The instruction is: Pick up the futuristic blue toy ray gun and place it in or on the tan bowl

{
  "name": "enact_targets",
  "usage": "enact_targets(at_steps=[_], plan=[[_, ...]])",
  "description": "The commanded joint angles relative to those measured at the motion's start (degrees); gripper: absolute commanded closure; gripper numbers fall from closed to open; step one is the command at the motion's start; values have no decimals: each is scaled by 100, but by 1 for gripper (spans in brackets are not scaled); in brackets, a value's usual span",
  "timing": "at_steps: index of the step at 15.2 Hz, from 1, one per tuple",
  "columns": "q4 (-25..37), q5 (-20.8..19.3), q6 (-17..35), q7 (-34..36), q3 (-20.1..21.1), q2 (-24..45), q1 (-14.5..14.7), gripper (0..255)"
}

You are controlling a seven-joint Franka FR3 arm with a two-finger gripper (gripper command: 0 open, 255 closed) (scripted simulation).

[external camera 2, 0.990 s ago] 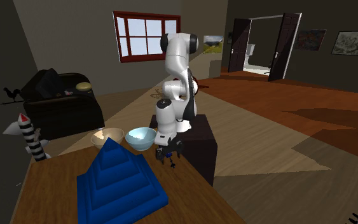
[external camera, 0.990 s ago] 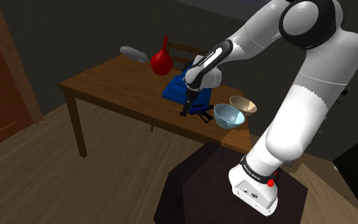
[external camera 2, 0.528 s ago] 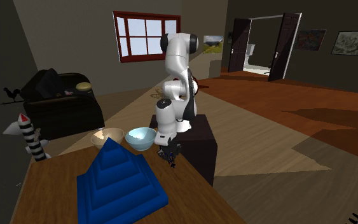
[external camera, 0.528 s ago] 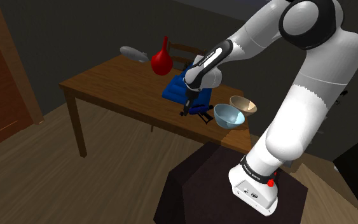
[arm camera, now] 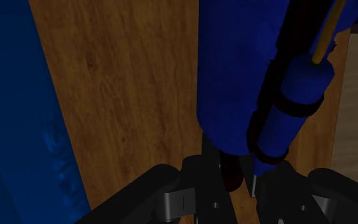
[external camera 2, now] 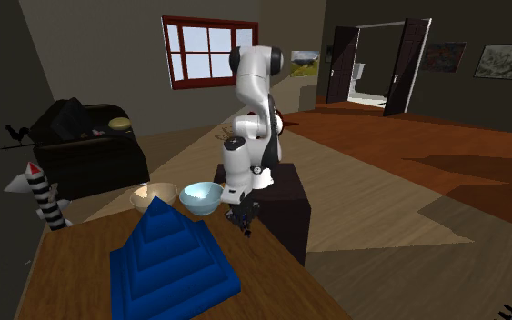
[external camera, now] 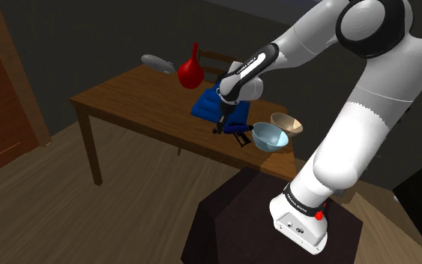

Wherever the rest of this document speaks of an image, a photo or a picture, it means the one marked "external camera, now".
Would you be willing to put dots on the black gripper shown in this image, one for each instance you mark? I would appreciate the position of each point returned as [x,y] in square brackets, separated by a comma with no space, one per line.
[224,113]

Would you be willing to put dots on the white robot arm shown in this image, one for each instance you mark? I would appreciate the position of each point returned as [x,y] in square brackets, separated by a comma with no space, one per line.
[364,120]

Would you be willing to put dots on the blue folded cloth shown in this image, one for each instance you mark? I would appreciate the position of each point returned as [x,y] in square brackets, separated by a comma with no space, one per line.
[207,106]

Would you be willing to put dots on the blue and black tool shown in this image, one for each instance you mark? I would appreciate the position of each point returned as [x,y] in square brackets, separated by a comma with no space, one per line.
[238,129]

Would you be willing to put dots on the light blue bowl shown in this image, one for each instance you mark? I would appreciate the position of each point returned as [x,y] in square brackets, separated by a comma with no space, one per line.
[269,137]

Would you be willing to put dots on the red long-necked vase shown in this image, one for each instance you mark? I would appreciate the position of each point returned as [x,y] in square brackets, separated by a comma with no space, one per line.
[190,75]

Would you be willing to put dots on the brown wooden chair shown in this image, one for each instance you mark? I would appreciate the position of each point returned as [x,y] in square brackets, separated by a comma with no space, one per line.
[210,62]

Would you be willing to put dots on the tan bowl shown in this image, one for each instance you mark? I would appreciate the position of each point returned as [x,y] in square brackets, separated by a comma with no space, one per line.
[287,124]

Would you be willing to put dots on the grey oval object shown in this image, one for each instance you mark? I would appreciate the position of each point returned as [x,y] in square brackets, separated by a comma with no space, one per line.
[157,63]

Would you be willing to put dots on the brown wooden table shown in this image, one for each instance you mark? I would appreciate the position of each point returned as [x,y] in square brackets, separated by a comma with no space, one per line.
[141,98]

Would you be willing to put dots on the dark robot stand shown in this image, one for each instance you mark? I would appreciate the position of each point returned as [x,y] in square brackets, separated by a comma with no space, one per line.
[247,223]

